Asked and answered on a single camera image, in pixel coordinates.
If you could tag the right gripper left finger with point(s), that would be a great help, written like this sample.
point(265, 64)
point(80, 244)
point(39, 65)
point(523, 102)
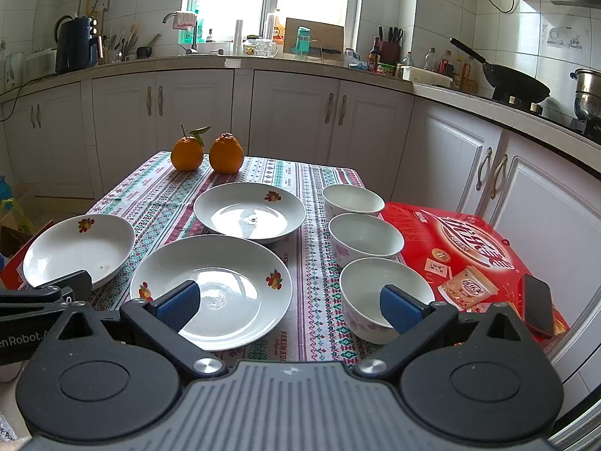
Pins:
point(156, 325)

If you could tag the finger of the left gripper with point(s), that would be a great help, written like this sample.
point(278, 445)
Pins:
point(53, 295)

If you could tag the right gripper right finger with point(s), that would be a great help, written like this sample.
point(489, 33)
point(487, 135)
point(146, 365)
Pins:
point(420, 327)

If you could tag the white fruit plate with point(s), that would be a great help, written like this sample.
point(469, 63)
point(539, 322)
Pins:
point(245, 289)
point(254, 211)
point(97, 243)

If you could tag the white bowl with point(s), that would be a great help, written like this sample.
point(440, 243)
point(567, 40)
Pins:
point(345, 198)
point(356, 236)
point(361, 282)

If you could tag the kitchen faucet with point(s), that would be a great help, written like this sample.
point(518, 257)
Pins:
point(188, 21)

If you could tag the red snack box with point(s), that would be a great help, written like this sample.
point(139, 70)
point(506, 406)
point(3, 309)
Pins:
point(464, 260)

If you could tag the patterned tablecloth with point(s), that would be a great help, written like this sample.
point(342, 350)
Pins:
point(158, 202)

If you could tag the black smartphone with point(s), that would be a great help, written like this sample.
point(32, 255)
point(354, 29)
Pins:
point(537, 308)

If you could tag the white base cabinets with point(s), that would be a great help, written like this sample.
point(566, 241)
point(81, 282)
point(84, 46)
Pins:
point(533, 178)

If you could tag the orange with leaf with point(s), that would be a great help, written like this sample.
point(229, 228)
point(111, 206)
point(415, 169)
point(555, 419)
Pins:
point(188, 152)

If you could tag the orange without leaf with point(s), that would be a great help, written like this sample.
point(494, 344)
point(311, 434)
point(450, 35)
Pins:
point(226, 154)

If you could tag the black air fryer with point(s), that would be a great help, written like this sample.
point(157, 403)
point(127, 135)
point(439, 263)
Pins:
point(79, 45)

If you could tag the black wok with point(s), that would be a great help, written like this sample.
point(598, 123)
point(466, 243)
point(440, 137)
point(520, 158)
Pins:
point(507, 80)

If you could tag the knife block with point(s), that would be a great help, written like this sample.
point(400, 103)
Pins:
point(390, 45)

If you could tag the steel pot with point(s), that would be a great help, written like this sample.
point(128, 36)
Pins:
point(587, 94)

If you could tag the wooden cutting board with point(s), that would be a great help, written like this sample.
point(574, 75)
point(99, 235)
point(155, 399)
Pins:
point(326, 39)

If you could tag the teal water bottle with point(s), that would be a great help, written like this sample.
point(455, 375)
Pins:
point(303, 43)

